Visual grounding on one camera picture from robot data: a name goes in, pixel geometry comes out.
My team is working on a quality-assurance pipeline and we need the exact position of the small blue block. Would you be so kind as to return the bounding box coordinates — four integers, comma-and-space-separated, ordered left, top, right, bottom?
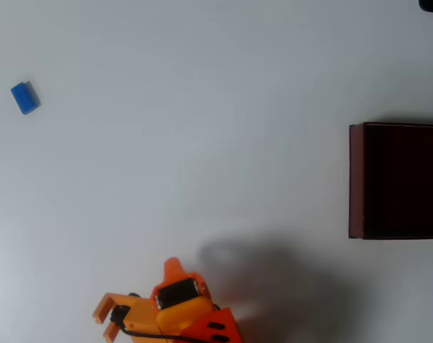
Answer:
10, 80, 42, 116

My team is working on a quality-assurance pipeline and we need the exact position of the dark red box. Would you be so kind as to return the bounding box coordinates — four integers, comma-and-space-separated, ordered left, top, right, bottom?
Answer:
348, 121, 433, 241

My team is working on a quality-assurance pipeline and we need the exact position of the light orange pronged camera mount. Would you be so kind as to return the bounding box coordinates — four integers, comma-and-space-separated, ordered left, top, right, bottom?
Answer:
91, 292, 160, 341

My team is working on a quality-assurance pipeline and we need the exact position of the black camera module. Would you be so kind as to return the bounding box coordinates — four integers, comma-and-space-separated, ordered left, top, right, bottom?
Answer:
109, 305, 131, 328

